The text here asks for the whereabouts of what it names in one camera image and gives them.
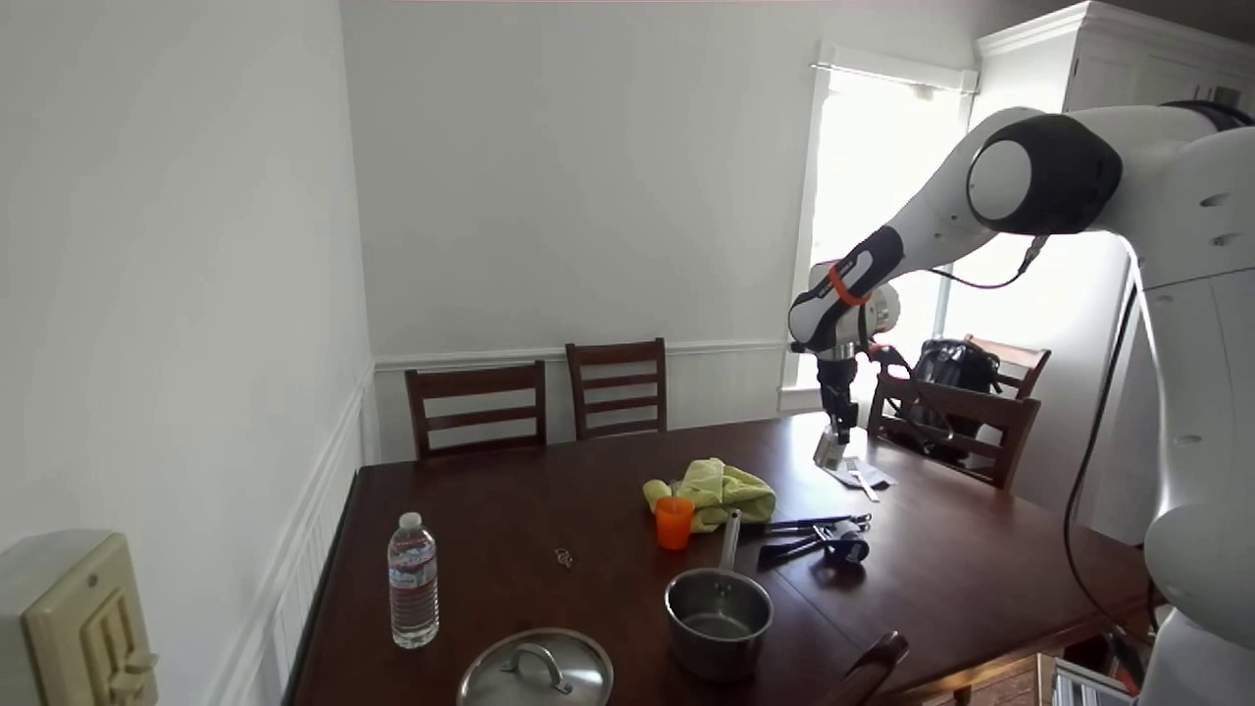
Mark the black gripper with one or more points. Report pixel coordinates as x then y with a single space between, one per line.
836 380

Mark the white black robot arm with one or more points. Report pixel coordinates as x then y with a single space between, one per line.
1179 199

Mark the clear plastic water bottle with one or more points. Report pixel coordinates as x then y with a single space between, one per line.
412 590

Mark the white paper packet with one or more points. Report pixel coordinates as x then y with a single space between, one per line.
863 480

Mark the dark wooden slat chair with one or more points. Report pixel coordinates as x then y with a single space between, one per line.
964 402
477 381
617 351

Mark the yellow green cloth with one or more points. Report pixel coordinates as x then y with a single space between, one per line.
731 496

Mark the black bag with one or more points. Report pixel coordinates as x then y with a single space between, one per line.
951 364

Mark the small orange cup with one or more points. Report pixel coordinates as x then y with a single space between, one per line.
676 526

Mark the white flat panel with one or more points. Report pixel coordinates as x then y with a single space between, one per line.
1091 688

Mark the steel pot lid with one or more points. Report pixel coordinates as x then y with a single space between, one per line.
536 670

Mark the tall white cabinet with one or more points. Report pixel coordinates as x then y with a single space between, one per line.
1151 54

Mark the bright window with white frame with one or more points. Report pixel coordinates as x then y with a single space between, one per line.
875 157

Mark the beige wall light switch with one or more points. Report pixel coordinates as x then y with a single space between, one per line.
84 643

